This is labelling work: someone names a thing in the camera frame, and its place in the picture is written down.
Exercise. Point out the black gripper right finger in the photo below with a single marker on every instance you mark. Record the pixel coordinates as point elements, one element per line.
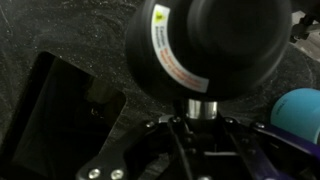
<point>263,150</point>

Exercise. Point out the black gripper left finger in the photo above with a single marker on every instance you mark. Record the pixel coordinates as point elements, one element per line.
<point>140,150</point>

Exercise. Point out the black gooseneck kettle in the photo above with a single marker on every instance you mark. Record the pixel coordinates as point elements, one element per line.
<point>213,46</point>

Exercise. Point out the blue mug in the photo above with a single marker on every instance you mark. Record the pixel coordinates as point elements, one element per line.
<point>298,111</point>

